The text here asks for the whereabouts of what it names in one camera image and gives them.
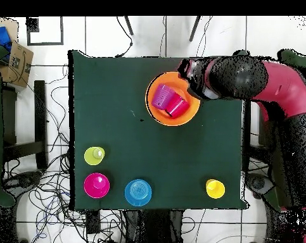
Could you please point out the large orange bowl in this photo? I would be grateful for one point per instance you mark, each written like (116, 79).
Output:
(155, 116)

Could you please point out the red cup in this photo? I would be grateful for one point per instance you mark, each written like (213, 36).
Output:
(179, 106)

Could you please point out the purple cup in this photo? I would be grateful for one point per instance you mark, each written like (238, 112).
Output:
(162, 96)

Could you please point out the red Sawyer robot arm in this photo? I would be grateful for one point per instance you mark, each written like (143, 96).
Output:
(287, 88)

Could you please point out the dark green tablecloth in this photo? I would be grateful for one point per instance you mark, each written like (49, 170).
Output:
(104, 101)

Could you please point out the small blue bowl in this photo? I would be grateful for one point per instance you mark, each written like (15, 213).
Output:
(138, 193)

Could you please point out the pale yellow translucent cup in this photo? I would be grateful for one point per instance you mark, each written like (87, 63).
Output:
(91, 157)

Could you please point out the small red bowl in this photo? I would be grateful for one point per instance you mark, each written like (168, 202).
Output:
(97, 186)

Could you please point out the orange yellow cup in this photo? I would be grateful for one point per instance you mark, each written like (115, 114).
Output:
(215, 189)

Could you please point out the black power strip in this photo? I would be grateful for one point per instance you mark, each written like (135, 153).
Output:
(93, 222)

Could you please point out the black tripod leg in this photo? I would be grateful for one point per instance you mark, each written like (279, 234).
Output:
(128, 25)
(194, 29)

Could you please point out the black metal stand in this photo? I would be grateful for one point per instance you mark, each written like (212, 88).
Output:
(40, 114)

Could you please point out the dark grey floor device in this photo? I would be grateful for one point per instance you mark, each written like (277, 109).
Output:
(260, 183)

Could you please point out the black floor device with knob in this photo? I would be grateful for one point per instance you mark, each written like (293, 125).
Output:
(23, 181)

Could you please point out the cardboard box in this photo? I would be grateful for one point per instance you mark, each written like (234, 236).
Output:
(21, 63)

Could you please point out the flat cardboard sheet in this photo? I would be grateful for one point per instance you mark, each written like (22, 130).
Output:
(12, 25)

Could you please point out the blue bag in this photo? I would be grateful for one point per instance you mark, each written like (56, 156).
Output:
(2, 34)

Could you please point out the black square floor frame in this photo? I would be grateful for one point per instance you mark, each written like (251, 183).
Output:
(45, 44)

